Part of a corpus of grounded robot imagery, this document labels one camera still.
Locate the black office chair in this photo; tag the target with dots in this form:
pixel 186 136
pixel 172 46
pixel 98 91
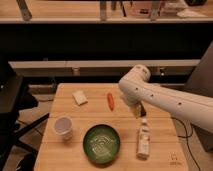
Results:
pixel 14 96

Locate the white folded sponge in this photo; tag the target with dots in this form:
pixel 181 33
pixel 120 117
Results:
pixel 80 97

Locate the grey cabinet at right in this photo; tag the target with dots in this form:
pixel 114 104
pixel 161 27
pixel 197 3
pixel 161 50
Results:
pixel 201 82

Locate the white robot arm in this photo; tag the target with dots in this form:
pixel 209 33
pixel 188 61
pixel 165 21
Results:
pixel 197 109

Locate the clear plastic cup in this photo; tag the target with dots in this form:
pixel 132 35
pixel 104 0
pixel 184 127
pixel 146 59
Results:
pixel 63 127

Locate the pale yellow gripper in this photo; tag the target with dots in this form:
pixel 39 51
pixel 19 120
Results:
pixel 137 111

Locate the green round plate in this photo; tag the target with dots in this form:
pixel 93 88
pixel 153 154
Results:
pixel 101 144

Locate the orange red pepper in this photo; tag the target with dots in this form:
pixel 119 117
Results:
pixel 110 101

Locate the black rectangular remote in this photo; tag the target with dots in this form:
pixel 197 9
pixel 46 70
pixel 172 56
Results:
pixel 143 111

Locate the white squeeze bottle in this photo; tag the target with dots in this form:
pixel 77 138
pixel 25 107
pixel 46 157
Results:
pixel 143 140

